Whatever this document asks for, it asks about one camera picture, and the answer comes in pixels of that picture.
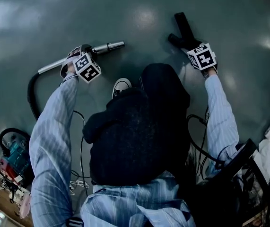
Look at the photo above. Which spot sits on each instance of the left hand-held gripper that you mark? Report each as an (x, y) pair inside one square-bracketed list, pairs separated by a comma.
[(87, 67)]

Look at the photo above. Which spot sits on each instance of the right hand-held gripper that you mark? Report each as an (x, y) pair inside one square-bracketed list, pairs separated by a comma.
[(202, 57)]

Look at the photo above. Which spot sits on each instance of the black vacuum nozzle head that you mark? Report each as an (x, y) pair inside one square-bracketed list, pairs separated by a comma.
[(183, 25)]

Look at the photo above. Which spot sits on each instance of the person's right forearm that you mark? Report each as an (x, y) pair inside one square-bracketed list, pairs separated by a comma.
[(220, 107)]

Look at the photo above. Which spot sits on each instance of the person's left forearm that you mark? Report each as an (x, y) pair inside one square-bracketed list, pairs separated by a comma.
[(54, 107)]

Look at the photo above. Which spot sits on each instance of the red vacuum cleaner canister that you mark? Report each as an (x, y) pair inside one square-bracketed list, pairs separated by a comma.
[(16, 155)]

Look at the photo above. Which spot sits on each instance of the person's black white sneaker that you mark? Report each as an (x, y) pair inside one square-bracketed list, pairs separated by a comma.
[(121, 85)]

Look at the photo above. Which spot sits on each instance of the person's black trousers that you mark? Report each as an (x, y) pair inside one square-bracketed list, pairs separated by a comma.
[(137, 131)]

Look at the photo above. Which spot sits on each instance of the black chair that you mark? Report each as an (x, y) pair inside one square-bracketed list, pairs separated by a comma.
[(238, 155)]

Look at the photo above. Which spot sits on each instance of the person's striped shirt torso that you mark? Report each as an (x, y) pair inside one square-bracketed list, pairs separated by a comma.
[(125, 202)]

